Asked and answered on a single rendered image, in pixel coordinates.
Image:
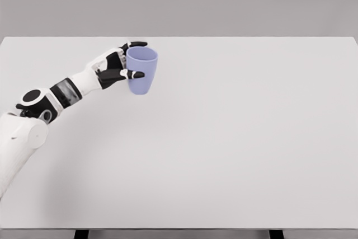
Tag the lavender plastic cup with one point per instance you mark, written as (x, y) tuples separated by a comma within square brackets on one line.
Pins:
[(141, 71)]

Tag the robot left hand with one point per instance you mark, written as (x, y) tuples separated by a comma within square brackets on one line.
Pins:
[(112, 61)]

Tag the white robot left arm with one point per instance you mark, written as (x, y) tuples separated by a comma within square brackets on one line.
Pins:
[(33, 113)]

